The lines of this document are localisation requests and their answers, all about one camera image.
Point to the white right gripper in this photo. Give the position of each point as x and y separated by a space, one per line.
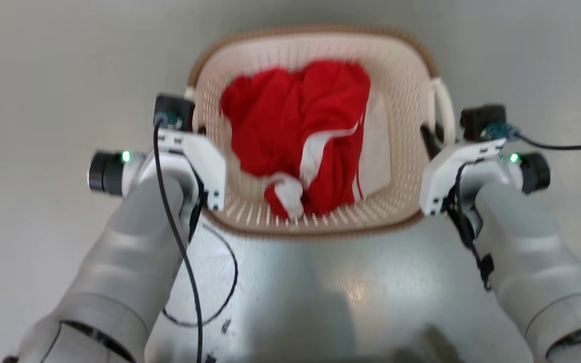
444 176

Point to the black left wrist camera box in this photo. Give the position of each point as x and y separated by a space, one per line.
173 112

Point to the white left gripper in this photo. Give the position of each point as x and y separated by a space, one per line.
205 161

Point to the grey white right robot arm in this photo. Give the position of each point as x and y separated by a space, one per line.
537 272

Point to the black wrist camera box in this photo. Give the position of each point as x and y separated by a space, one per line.
173 112
482 122

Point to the red garment white stripes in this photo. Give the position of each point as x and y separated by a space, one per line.
290 126

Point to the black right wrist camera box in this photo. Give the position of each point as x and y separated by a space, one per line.
482 122

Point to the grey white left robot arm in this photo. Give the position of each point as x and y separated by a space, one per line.
129 262

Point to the cream laundry basket brown rim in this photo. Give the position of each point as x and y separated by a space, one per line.
406 91

